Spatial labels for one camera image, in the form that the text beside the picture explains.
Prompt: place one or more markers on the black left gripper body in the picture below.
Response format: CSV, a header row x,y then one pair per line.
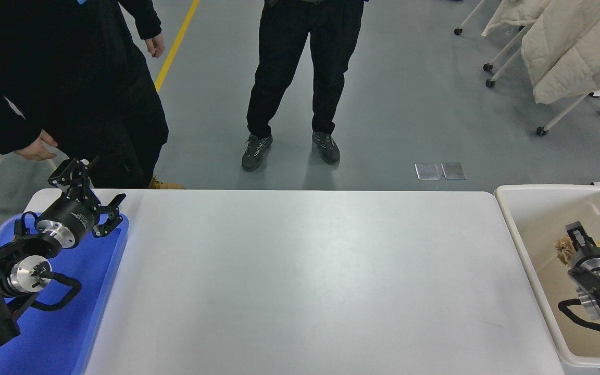
x,y
73,212

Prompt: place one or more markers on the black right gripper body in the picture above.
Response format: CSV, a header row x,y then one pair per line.
x,y
594,254

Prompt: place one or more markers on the tan paper ball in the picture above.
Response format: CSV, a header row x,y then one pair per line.
x,y
564,250

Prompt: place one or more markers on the person's hand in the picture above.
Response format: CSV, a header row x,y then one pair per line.
x,y
155,46
34,150

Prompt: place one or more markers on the large pale plastic bin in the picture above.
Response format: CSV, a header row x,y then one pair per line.
x,y
539,234

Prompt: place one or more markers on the person with tan boots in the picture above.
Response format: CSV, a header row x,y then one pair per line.
x,y
71,78

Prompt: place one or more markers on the blue plastic tray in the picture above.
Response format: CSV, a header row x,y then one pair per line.
x,y
71,333

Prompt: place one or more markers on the metal floor plate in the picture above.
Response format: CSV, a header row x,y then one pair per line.
x,y
427,171
453,171

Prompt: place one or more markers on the cream quilted jacket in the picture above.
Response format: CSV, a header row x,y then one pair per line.
x,y
560,36
513,13
591,67

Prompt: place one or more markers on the person with grey sneakers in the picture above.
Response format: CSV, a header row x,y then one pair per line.
x,y
289,62

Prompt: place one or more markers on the white chair frame with casters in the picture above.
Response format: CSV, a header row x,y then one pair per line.
x,y
489,83
487,66
540,131

